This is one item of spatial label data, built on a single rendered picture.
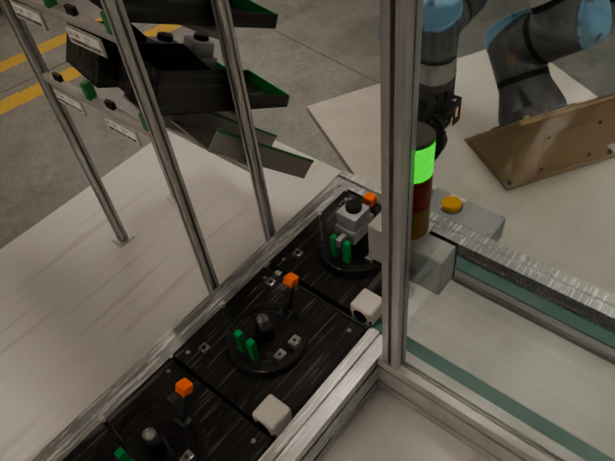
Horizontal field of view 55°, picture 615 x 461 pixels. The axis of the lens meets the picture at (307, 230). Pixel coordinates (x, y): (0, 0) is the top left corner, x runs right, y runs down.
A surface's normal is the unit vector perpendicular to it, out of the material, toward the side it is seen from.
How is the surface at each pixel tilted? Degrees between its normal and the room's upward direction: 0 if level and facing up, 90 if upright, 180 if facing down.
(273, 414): 0
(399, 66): 90
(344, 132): 0
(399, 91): 90
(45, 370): 0
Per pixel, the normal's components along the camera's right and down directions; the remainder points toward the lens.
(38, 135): -0.10, -0.67
